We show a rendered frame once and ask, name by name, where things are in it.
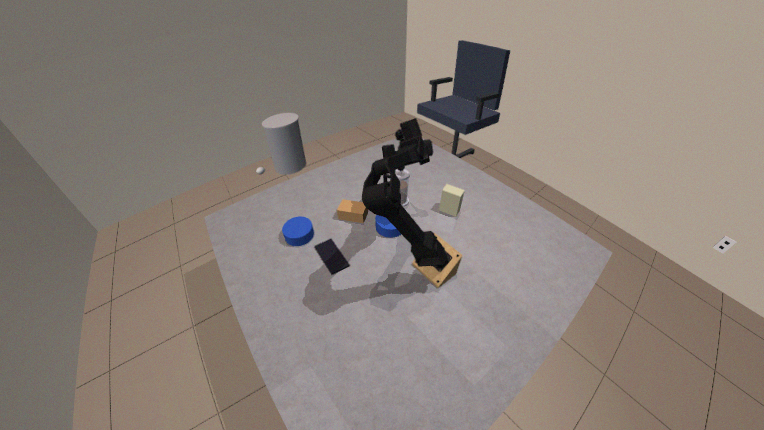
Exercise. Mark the blue short cylinder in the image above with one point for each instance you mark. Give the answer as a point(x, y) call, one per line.
point(298, 231)
point(385, 228)

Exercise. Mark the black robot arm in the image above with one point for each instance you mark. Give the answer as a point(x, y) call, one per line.
point(384, 199)

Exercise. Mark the glass french press with black knob plunger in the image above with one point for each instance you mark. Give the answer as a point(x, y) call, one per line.
point(403, 175)

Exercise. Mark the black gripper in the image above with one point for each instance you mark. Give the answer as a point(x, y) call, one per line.
point(389, 150)

